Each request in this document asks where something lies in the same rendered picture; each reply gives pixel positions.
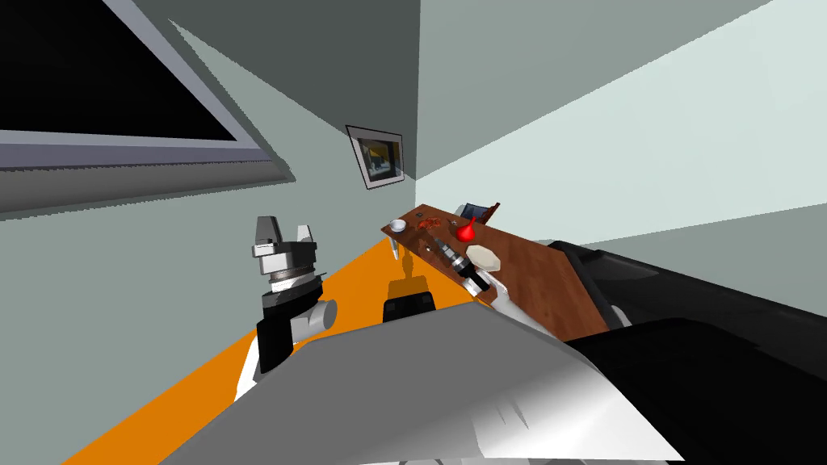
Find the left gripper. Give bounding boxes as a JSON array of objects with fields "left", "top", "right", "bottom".
[{"left": 251, "top": 216, "right": 320, "bottom": 279}]

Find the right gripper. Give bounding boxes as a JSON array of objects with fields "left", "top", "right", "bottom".
[{"left": 434, "top": 236, "right": 472, "bottom": 274}]

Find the cream octagonal thing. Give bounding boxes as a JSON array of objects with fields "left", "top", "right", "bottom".
[{"left": 465, "top": 243, "right": 503, "bottom": 274}]

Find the blue cushioned wooden chair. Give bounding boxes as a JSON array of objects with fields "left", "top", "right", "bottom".
[{"left": 456, "top": 201, "right": 502, "bottom": 228}]

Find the brown wooden table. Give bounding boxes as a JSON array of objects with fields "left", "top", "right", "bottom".
[{"left": 380, "top": 204, "right": 612, "bottom": 343}]

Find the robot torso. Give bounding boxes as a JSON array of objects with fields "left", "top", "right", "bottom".
[{"left": 157, "top": 290, "right": 686, "bottom": 465}]

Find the framed wall picture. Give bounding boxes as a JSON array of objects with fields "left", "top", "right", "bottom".
[{"left": 345, "top": 124, "right": 407, "bottom": 191}]

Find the dark window with grey frame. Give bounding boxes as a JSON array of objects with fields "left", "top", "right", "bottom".
[{"left": 0, "top": 0, "right": 298, "bottom": 222}]

